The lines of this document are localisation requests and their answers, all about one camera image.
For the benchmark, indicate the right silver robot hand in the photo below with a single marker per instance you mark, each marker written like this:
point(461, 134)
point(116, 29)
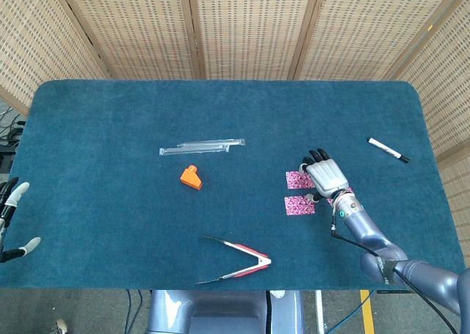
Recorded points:
point(327, 174)

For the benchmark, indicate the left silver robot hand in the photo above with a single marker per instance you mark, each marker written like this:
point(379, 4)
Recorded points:
point(12, 198)

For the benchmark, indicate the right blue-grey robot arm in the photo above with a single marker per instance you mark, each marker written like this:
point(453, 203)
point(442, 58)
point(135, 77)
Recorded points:
point(367, 235)

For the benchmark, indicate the white black-capped marker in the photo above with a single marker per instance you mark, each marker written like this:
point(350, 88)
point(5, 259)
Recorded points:
point(385, 149)

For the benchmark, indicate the clear plastic wrapped stick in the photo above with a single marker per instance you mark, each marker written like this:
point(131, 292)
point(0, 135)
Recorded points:
point(191, 150)
point(235, 142)

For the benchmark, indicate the teal carpet table mat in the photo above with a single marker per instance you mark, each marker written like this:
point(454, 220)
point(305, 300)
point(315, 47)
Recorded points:
point(110, 202)

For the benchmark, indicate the white table leg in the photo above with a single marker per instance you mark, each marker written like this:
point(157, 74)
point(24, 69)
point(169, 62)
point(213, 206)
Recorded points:
point(318, 308)

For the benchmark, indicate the orange plastic block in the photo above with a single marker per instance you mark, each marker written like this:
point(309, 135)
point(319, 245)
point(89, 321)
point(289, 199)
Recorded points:
point(191, 179)

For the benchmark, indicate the beige shoe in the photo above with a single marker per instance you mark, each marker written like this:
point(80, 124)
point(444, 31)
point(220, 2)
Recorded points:
point(61, 326)

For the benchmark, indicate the yellow floor tape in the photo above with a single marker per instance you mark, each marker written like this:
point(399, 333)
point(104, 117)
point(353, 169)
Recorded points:
point(367, 312)

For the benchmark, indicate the woven bamboo screen panel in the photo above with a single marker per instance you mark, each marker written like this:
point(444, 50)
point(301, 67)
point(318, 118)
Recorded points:
point(448, 91)
point(36, 36)
point(367, 29)
point(253, 29)
point(136, 29)

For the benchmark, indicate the blue-grey robot torso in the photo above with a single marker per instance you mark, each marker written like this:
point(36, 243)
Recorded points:
point(220, 312)

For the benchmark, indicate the black table frame bar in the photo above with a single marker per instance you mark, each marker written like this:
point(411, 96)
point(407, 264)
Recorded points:
point(389, 291)

